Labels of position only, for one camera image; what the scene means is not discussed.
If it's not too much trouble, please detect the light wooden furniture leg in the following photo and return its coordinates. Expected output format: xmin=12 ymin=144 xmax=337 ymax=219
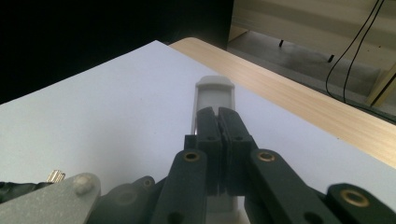
xmin=364 ymin=63 xmax=396 ymax=107

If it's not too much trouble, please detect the black curtain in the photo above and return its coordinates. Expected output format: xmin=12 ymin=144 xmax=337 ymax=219
xmin=0 ymin=0 xmax=234 ymax=105

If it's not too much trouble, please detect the black cable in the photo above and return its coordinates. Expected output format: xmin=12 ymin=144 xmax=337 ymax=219
xmin=343 ymin=0 xmax=387 ymax=104
xmin=325 ymin=0 xmax=396 ymax=124

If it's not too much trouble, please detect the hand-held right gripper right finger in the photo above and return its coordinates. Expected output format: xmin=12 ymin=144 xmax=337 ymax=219
xmin=218 ymin=106 xmax=259 ymax=196

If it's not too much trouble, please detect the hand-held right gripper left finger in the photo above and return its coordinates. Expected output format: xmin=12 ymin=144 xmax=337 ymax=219
xmin=184 ymin=106 xmax=223 ymax=196

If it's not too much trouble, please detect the white table mat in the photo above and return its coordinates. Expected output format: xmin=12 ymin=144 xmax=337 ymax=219
xmin=0 ymin=40 xmax=396 ymax=224

